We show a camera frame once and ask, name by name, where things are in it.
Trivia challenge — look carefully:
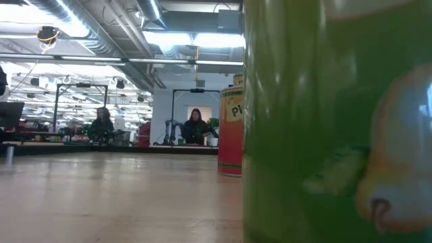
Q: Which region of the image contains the long light bar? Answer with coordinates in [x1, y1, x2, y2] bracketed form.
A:
[0, 53, 244, 67]

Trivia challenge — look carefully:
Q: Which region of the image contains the black yellow cable reel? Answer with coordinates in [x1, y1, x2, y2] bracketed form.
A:
[36, 26, 61, 47]

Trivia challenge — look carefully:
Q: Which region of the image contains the black gantry frame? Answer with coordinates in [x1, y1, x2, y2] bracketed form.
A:
[53, 83, 109, 142]
[171, 88, 220, 142]

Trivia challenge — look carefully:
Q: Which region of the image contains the black aluminium rig frame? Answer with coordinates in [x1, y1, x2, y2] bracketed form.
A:
[0, 143, 219, 157]

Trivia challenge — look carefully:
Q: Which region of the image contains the black monitor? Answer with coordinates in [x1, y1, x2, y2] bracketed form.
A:
[0, 101, 25, 128]

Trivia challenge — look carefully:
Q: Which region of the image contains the person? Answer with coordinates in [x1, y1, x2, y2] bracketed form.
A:
[182, 107, 212, 146]
[87, 106, 115, 144]

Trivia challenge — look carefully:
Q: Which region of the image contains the potted green plant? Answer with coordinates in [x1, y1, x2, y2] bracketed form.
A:
[206, 117, 220, 148]

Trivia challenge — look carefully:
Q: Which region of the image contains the red cabinet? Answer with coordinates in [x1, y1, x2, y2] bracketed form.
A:
[137, 121, 152, 148]

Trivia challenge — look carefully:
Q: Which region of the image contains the pears label green can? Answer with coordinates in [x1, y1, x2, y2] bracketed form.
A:
[242, 0, 432, 243]

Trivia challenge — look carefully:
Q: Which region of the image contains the silver post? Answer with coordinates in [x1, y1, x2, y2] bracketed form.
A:
[5, 144, 15, 167]

